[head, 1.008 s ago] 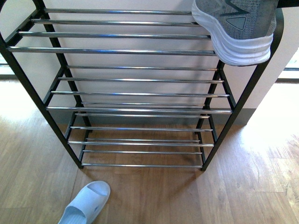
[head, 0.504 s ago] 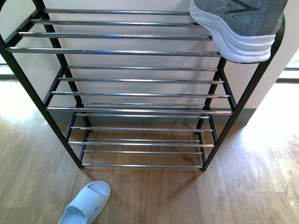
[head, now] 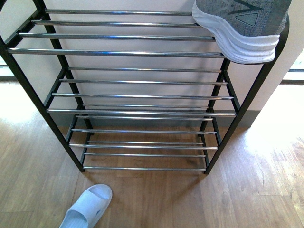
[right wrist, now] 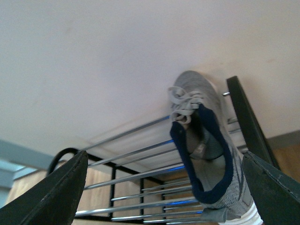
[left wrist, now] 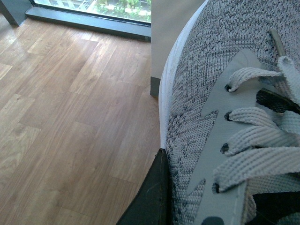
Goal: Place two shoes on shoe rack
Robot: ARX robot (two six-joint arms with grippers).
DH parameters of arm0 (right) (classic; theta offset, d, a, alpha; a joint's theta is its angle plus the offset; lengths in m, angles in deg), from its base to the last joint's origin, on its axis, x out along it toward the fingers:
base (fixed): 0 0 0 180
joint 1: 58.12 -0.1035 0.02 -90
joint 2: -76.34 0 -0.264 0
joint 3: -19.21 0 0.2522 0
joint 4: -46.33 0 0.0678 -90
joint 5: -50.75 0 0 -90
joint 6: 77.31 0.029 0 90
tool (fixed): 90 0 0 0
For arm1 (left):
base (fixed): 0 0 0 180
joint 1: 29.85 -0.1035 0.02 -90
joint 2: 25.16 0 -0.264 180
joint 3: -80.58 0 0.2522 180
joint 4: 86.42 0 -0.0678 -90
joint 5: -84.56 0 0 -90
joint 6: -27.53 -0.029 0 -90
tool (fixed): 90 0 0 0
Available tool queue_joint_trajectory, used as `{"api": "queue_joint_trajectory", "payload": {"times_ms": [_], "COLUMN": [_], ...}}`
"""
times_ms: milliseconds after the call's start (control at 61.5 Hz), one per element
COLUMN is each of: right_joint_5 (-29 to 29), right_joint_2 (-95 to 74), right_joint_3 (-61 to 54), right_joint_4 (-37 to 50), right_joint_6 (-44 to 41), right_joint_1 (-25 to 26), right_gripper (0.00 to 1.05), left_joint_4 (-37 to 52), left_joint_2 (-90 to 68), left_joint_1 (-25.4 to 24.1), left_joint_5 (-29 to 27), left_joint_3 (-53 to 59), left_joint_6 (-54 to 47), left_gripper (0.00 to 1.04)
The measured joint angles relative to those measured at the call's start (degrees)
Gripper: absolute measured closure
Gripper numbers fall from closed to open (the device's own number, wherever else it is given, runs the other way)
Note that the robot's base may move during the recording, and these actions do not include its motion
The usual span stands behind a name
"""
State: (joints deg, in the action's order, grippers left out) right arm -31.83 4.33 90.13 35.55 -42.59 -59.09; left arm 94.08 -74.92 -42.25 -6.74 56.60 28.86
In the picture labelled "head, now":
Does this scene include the light blue slipper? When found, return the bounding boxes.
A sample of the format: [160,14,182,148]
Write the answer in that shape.
[60,184,113,228]

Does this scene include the grey sneaker white sole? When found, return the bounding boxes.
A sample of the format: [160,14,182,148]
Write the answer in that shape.
[192,0,291,64]

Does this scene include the black metal shoe rack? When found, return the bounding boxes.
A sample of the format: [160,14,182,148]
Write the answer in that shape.
[0,0,289,174]

